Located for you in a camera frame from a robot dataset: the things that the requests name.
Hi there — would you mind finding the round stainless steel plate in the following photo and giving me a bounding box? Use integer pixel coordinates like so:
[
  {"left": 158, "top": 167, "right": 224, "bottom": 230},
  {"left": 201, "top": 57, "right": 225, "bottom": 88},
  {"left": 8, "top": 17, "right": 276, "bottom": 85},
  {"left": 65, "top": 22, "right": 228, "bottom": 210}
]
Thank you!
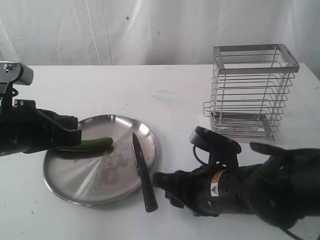
[{"left": 43, "top": 114, "right": 159, "bottom": 206}]

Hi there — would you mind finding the green cucumber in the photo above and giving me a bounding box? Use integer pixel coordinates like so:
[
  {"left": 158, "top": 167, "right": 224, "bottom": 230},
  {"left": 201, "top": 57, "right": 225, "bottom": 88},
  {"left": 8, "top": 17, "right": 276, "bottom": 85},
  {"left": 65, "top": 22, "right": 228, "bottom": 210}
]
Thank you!
[{"left": 55, "top": 137, "right": 114, "bottom": 152}]

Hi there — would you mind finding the black left camera cable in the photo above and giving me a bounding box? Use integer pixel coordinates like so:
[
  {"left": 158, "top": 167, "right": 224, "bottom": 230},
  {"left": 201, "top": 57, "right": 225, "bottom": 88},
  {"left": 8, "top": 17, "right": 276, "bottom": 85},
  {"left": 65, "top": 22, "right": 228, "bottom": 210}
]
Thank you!
[{"left": 9, "top": 86, "right": 20, "bottom": 100}]

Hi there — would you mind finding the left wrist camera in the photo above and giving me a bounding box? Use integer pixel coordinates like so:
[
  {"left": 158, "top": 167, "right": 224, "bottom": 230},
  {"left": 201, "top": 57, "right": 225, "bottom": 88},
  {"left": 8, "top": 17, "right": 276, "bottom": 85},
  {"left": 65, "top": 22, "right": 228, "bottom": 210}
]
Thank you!
[{"left": 0, "top": 61, "right": 34, "bottom": 100}]

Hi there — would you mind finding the black kitchen knife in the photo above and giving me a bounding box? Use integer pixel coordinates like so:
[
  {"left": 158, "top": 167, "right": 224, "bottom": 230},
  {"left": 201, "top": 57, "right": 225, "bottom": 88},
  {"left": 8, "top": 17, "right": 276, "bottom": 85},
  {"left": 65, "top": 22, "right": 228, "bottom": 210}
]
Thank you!
[{"left": 132, "top": 132, "right": 158, "bottom": 213}]

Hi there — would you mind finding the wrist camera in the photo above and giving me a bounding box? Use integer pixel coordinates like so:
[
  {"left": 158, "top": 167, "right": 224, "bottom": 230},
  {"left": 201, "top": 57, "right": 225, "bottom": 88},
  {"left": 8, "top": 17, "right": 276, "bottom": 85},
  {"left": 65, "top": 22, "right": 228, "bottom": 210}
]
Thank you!
[
  {"left": 189, "top": 126, "right": 242, "bottom": 170},
  {"left": 0, "top": 61, "right": 34, "bottom": 100}
]

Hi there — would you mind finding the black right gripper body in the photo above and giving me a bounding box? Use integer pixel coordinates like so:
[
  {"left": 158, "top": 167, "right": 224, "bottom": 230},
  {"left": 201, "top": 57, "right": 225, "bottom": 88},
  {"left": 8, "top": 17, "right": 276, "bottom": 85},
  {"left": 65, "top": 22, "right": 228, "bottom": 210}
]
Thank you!
[{"left": 177, "top": 167, "right": 225, "bottom": 217}]

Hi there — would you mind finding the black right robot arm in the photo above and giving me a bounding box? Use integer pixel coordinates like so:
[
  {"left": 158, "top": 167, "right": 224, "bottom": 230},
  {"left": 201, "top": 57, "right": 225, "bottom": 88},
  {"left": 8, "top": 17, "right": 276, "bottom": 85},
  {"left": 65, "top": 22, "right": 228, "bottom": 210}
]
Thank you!
[{"left": 152, "top": 142, "right": 320, "bottom": 229}]

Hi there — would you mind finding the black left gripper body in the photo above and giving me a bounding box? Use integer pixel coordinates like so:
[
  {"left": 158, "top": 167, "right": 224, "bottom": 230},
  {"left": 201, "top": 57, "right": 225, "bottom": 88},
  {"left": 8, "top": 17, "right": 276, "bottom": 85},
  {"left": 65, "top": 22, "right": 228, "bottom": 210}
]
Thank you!
[{"left": 0, "top": 99, "right": 52, "bottom": 157}]

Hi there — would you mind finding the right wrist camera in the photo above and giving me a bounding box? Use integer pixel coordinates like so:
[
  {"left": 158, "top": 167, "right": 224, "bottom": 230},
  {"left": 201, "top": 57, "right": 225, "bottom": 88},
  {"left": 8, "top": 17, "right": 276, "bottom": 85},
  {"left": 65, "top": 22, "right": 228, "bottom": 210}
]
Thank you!
[{"left": 189, "top": 126, "right": 242, "bottom": 170}]

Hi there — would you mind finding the metal wire utensil rack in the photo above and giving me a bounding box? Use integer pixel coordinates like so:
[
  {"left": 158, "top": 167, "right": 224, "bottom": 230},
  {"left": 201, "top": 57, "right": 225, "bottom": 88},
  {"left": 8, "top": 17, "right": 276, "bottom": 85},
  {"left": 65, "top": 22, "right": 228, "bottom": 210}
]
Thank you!
[{"left": 203, "top": 43, "right": 300, "bottom": 142}]

